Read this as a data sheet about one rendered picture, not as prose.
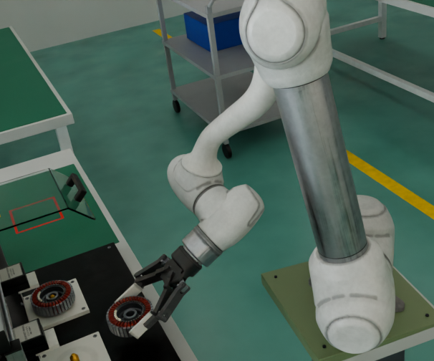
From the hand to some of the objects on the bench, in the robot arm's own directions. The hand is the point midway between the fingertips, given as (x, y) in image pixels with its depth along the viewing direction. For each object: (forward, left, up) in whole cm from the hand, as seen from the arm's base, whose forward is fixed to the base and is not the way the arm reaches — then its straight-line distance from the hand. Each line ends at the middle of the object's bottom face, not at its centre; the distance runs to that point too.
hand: (131, 314), depth 149 cm
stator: (+18, -20, -8) cm, 28 cm away
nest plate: (+14, +4, -8) cm, 17 cm away
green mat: (+48, -68, -14) cm, 85 cm away
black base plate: (+18, -8, -11) cm, 22 cm away
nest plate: (+18, -20, -9) cm, 28 cm away
